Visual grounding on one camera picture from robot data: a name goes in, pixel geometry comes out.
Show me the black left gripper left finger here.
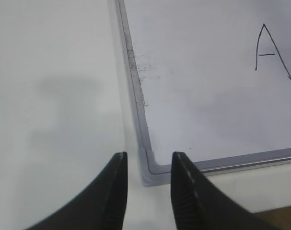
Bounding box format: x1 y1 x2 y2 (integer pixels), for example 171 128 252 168
30 152 128 230

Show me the white board with aluminium frame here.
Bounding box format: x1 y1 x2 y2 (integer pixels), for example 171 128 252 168
116 0 291 186

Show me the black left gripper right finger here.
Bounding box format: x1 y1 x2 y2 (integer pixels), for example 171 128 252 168
171 152 276 230

